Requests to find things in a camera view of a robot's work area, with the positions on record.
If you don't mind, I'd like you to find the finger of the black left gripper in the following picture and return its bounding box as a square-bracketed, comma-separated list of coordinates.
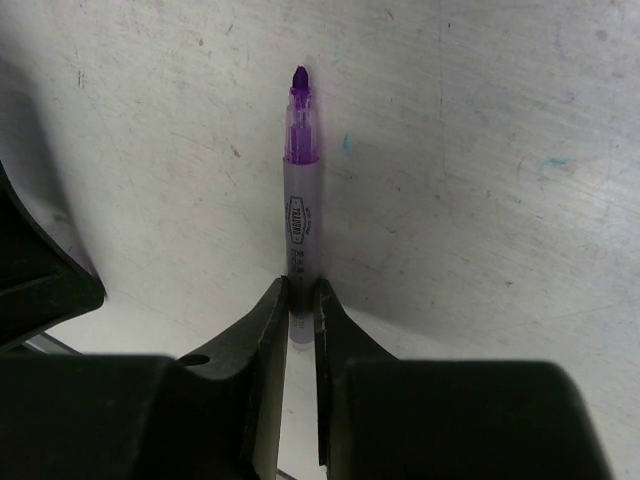
[1, 172, 106, 351]

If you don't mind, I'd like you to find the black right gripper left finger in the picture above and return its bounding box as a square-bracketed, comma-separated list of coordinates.
[1, 278, 288, 479]

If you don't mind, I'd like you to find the purple highlighter pen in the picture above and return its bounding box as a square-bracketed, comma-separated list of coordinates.
[283, 65, 321, 349]

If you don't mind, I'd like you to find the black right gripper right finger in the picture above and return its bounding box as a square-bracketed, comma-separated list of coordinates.
[314, 280, 612, 479]

